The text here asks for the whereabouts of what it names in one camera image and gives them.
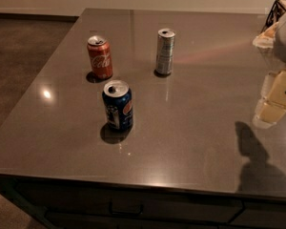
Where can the dark cabinet drawer front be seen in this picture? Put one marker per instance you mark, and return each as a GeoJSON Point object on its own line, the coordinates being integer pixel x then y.
{"type": "Point", "coordinates": [95, 201]}

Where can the black wire basket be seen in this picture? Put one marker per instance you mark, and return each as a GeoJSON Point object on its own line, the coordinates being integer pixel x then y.
{"type": "Point", "coordinates": [277, 10]}

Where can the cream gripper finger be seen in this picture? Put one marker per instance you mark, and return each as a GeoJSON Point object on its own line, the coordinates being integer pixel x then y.
{"type": "Point", "coordinates": [266, 39]}
{"type": "Point", "coordinates": [271, 106]}

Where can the red coke can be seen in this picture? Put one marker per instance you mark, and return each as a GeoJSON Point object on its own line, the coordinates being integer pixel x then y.
{"type": "Point", "coordinates": [99, 51]}

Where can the blue pepsi can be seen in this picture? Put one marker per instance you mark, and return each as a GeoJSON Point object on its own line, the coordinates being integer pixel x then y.
{"type": "Point", "coordinates": [118, 101]}

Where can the black drawer handle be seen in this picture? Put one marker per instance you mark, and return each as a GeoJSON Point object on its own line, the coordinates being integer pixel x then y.
{"type": "Point", "coordinates": [125, 210]}

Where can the silver redbull can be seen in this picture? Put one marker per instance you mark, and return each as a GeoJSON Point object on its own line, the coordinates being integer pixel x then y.
{"type": "Point", "coordinates": [165, 51]}

